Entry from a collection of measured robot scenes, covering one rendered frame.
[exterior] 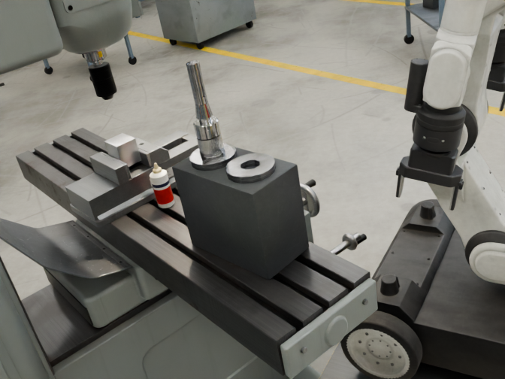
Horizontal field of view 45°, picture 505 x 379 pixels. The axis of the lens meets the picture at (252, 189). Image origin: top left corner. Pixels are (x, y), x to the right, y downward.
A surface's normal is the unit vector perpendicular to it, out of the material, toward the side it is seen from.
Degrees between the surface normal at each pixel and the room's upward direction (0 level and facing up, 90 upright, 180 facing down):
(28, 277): 0
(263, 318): 0
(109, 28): 118
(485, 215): 90
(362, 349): 90
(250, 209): 90
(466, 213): 90
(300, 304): 0
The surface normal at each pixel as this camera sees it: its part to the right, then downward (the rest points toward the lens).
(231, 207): -0.68, 0.46
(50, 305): -0.16, -0.86
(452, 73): -0.43, 0.48
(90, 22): 0.66, 0.55
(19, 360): 0.76, 0.18
